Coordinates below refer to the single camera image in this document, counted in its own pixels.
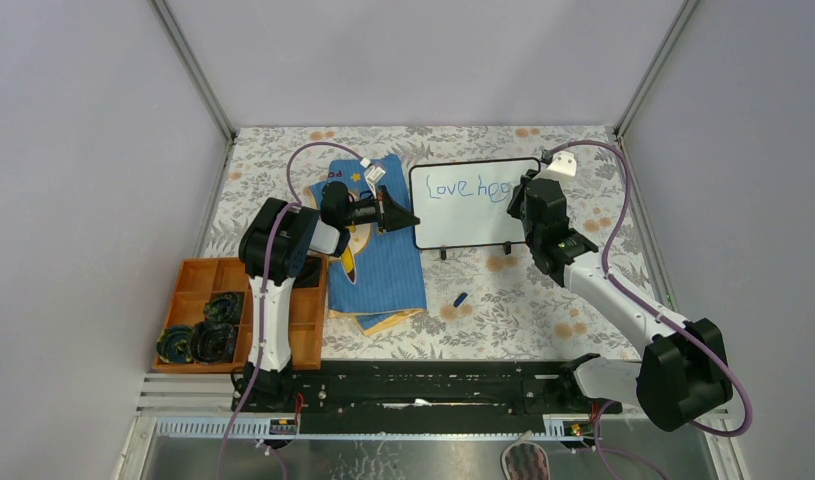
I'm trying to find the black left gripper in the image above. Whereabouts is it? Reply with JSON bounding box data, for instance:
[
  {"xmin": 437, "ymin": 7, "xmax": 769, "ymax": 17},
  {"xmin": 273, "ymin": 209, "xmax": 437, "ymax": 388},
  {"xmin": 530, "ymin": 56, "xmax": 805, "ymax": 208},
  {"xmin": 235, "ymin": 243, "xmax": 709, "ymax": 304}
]
[{"xmin": 337, "ymin": 183, "xmax": 416, "ymax": 231}]

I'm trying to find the black framed whiteboard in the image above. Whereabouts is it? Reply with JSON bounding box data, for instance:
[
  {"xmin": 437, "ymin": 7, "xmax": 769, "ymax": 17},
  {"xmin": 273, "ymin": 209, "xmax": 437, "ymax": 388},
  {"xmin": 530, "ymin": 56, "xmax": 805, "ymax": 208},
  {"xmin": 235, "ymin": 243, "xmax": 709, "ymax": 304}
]
[{"xmin": 408, "ymin": 157, "xmax": 541, "ymax": 250}]

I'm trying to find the blue marker cap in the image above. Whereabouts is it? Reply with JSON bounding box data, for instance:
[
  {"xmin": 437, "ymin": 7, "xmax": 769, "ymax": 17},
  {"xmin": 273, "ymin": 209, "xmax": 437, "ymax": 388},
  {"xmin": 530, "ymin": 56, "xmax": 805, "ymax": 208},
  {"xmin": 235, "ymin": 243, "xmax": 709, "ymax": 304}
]
[{"xmin": 452, "ymin": 292, "xmax": 468, "ymax": 308}]

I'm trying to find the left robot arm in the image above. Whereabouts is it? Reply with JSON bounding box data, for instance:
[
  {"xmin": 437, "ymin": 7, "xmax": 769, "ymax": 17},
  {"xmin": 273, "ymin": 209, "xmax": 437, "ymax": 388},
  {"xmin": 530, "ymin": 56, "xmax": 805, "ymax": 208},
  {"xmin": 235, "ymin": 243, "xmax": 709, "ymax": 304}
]
[{"xmin": 239, "ymin": 182, "xmax": 420, "ymax": 411}]

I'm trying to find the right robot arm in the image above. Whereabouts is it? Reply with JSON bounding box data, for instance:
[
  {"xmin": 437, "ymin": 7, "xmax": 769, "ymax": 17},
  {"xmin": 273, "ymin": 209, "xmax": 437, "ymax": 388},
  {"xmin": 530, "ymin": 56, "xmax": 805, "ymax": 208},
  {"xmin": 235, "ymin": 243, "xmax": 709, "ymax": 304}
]
[{"xmin": 507, "ymin": 170, "xmax": 736, "ymax": 431}]

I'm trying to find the blue cartoon cloth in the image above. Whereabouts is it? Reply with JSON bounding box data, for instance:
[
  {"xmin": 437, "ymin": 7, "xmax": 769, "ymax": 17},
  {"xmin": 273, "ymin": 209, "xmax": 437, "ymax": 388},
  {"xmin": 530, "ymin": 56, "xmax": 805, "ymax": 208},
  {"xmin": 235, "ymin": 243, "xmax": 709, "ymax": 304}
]
[{"xmin": 308, "ymin": 154, "xmax": 427, "ymax": 335}]

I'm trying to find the black roll in tray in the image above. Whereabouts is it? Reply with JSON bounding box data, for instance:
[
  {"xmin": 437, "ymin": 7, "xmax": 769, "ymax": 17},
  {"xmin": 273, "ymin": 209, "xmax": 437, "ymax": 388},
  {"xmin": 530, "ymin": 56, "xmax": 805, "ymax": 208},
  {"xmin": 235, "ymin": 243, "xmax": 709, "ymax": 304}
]
[
  {"xmin": 155, "ymin": 325, "xmax": 193, "ymax": 365},
  {"xmin": 189, "ymin": 321, "xmax": 238, "ymax": 365},
  {"xmin": 203, "ymin": 292, "xmax": 245, "ymax": 325}
]

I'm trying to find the orange wooden compartment tray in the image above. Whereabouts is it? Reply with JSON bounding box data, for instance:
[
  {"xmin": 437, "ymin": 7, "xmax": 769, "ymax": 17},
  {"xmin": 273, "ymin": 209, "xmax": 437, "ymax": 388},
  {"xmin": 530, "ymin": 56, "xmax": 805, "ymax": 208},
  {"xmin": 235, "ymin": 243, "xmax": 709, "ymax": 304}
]
[{"xmin": 153, "ymin": 256, "xmax": 328, "ymax": 374}]

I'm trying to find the striped object at bottom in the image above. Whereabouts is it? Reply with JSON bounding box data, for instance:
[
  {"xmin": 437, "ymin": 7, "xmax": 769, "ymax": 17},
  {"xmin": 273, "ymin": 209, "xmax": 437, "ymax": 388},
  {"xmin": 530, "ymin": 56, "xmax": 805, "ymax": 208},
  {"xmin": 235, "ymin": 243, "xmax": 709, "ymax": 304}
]
[{"xmin": 500, "ymin": 432, "xmax": 550, "ymax": 480}]

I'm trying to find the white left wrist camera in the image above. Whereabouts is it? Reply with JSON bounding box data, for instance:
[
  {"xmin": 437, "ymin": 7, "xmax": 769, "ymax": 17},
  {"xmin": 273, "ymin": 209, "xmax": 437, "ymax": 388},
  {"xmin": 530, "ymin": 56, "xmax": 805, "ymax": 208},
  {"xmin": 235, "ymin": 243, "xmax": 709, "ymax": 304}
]
[{"xmin": 360, "ymin": 158, "xmax": 386, "ymax": 199}]

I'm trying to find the black mounting rail base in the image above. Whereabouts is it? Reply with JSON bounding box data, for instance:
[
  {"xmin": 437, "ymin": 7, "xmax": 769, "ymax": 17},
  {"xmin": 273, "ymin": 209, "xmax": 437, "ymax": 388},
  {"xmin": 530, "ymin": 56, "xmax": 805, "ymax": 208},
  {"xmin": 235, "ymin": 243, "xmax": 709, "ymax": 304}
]
[{"xmin": 230, "ymin": 360, "xmax": 607, "ymax": 436}]

